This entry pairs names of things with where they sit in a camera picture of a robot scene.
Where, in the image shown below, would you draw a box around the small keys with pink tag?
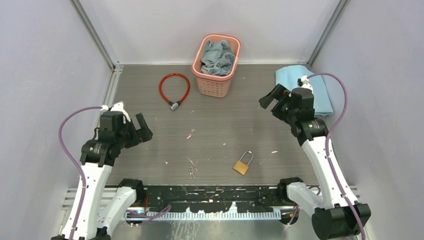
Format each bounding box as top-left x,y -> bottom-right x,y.
186,128 -> 196,140

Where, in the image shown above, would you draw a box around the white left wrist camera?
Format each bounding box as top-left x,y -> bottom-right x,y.
100,101 -> 132,124

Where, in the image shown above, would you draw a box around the silver padlock key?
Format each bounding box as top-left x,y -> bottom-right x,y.
187,157 -> 198,179

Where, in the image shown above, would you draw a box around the pink plastic basket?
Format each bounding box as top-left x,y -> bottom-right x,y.
191,34 -> 241,98

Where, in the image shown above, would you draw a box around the grey cloth in basket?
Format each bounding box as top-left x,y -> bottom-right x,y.
200,40 -> 236,77

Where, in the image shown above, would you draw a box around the light blue folded towel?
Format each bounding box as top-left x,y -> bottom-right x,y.
275,65 -> 334,116

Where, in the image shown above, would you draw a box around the brass padlock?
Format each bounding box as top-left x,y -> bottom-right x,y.
232,150 -> 254,176

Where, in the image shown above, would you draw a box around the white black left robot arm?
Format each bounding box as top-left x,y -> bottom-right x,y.
54,110 -> 153,240

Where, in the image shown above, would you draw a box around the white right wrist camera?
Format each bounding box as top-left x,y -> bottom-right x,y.
297,75 -> 313,93

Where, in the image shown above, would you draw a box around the red cable lock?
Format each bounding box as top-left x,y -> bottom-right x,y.
158,73 -> 191,111

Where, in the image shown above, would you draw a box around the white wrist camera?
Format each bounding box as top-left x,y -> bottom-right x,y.
297,75 -> 313,93
100,101 -> 132,124

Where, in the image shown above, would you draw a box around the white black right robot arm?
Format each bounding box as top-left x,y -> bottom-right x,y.
259,84 -> 371,240

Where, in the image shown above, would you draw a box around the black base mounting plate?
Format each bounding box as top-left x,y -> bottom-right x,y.
131,185 -> 296,214

